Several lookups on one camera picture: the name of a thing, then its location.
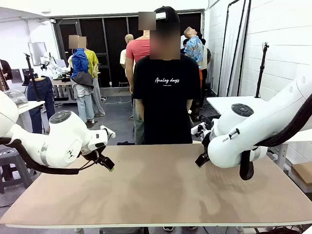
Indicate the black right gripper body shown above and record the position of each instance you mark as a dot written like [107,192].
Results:
[206,143]

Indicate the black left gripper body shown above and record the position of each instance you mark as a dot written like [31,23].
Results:
[92,154]

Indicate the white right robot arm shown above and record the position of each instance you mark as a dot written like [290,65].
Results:
[243,136]

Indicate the person's left forearm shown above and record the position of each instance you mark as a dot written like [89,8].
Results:
[189,104]

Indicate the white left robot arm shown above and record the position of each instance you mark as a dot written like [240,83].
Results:
[63,146]

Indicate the person's right forearm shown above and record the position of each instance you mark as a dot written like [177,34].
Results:
[139,107]

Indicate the black garment on floor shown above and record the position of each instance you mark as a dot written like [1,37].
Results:
[125,143]

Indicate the person in black t-shirt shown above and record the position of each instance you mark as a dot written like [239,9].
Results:
[168,109]

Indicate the black and white sneaker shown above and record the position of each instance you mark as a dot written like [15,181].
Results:
[168,228]
[192,228]

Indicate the mannequin legs in blue jeans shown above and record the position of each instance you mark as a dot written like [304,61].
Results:
[46,97]

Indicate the grey plastic stool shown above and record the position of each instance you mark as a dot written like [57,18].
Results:
[12,158]

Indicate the small white side table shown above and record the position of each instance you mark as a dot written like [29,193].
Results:
[29,104]

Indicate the black light stand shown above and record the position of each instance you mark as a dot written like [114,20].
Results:
[262,70]

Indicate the mannequin in blue jacket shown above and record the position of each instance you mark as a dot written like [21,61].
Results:
[79,63]

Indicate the mannequin in yellow shirt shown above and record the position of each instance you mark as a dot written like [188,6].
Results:
[94,61]

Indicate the white backdrop cloth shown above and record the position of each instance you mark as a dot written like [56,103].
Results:
[234,48]

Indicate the brown cardboard box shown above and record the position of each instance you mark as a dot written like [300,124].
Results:
[303,173]

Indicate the bald mannequin in cream shirt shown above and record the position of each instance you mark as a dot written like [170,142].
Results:
[124,57]

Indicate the small white background robot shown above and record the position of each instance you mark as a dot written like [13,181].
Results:
[45,61]

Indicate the mannequin in red top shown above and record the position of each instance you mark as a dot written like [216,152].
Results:
[139,50]

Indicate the grey framed whiteboard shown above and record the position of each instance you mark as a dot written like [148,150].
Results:
[36,51]

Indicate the person in dark brown clothes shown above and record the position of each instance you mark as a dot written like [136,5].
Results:
[5,70]

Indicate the black cap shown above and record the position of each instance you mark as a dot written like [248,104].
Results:
[171,14]

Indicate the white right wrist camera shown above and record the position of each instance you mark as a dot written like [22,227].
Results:
[196,129]

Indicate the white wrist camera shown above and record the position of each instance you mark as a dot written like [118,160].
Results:
[108,132]
[196,129]

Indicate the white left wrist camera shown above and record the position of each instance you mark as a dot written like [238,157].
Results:
[108,132]

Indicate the black camera tripod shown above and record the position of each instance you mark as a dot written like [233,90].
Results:
[30,70]

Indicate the white head-mounted camera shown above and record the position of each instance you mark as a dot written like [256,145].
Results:
[161,15]

